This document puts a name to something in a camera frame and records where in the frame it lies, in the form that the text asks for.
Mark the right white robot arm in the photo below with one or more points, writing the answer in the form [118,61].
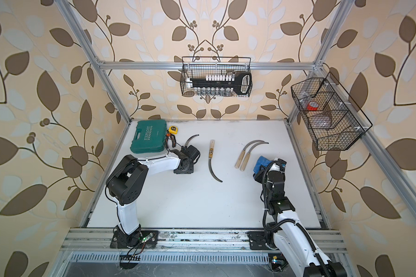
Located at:
[283,228]

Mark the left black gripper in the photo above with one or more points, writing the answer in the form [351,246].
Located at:
[190,171]

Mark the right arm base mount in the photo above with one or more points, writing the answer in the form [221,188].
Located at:
[261,240]

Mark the black wire basket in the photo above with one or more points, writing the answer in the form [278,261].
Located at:
[339,122]
[198,66]

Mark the red item in basket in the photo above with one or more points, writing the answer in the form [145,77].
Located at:
[312,106]

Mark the right black wire basket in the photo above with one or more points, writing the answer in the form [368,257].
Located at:
[339,122]

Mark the rear black wire basket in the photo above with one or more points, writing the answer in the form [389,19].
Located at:
[198,66]

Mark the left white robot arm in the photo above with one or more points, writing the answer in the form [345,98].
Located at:
[126,182]

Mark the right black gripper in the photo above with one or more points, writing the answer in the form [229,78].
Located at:
[259,177]

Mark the red handled pliers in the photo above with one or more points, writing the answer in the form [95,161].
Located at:
[170,137]

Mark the green plastic tool case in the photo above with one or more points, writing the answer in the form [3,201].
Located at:
[149,137]

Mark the yellow tape measure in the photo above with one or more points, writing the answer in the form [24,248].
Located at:
[173,130]

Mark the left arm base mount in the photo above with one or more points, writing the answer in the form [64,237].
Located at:
[138,238]

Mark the blue grey microfiber rag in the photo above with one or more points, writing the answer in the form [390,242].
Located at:
[260,166]

